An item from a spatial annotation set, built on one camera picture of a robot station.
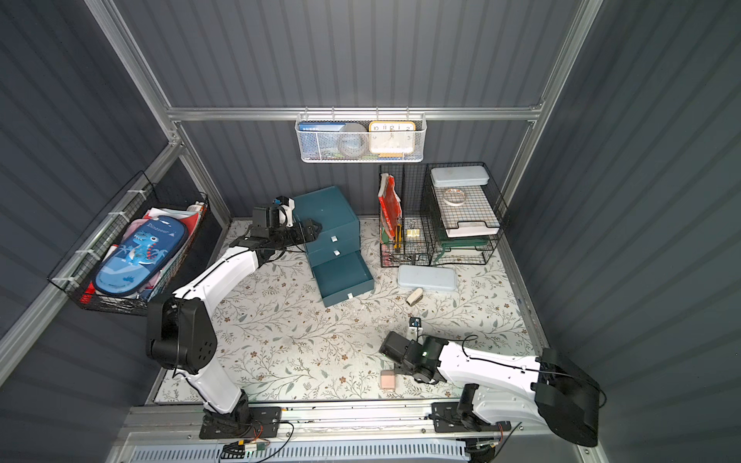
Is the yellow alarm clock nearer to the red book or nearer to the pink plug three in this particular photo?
the red book

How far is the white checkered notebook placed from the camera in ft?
3.06

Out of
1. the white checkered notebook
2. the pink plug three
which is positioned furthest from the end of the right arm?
the white checkered notebook

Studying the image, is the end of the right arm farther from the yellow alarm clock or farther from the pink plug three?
the yellow alarm clock

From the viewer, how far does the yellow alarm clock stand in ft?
2.92
